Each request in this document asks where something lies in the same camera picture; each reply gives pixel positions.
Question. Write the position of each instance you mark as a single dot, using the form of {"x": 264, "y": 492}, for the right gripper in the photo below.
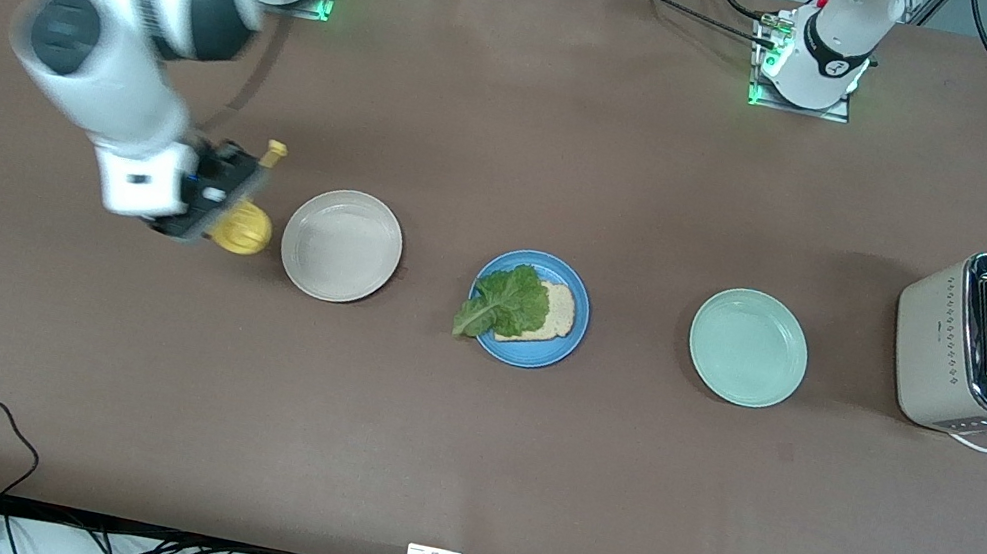
{"x": 220, "y": 168}

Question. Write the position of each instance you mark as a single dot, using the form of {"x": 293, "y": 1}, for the yellow mustard squeeze bottle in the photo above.
{"x": 243, "y": 231}

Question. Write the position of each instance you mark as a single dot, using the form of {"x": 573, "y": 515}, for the green lettuce leaf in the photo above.
{"x": 510, "y": 300}

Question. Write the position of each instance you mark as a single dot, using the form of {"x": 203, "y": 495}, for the toasted bread slice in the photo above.
{"x": 560, "y": 314}

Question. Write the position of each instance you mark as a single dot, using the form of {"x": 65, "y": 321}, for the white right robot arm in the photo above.
{"x": 93, "y": 74}

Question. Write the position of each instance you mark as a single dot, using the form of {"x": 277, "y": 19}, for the beige round plate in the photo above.
{"x": 341, "y": 246}

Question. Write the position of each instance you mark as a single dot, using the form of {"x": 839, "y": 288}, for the blue round plate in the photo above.
{"x": 530, "y": 355}

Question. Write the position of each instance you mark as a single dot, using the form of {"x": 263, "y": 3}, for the light green round plate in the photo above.
{"x": 748, "y": 347}

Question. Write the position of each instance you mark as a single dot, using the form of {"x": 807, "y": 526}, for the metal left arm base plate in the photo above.
{"x": 837, "y": 115}

